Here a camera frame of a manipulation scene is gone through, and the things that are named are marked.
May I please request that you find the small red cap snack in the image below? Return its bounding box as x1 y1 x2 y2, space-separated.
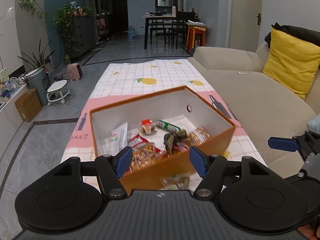
138 119 157 135

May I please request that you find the dark dining table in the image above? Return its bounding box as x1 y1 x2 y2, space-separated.
142 11 196 49

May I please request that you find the peanut crisp snack bag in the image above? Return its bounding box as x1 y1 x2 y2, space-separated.
185 126 211 147

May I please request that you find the pink heater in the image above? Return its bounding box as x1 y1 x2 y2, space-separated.
67 63 83 80

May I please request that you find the orange stool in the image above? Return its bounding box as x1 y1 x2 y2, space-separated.
186 21 209 51

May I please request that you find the orange cardboard box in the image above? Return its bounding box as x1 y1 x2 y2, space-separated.
89 86 236 193

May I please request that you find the cardboard carton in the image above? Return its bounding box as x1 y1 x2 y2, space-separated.
15 88 42 122

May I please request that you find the green clear snack packet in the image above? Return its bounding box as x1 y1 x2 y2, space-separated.
161 173 190 190

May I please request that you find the green sausage snack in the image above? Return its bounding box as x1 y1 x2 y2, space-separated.
156 120 181 133

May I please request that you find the yellow cushion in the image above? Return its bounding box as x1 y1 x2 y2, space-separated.
263 28 319 100

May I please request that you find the dark drawer cabinet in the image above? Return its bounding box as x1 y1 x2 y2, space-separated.
70 16 95 59

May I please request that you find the white tv cabinet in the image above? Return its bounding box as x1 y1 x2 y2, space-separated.
0 85 28 157

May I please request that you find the lemon pattern tablecloth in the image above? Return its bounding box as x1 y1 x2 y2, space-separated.
61 58 268 190

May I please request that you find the mixed nuts snack bag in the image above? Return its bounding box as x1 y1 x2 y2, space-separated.
129 142 167 172

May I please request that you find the light blue cushion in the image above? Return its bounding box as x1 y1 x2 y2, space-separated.
307 115 320 134

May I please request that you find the water jug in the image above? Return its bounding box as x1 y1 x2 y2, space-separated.
127 26 136 40

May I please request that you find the white rolling stool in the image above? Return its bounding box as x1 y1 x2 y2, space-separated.
47 80 71 106

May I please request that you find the grey plant pot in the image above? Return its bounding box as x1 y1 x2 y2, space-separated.
25 68 48 106

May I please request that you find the beige sofa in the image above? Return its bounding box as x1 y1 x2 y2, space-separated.
188 42 319 178

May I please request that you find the white long snack packet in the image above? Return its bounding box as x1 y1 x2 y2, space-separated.
103 122 128 156

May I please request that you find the red label snack packet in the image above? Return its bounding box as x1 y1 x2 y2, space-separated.
127 134 155 151

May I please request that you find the brown jerky snack packet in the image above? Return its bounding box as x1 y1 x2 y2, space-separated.
164 129 191 156

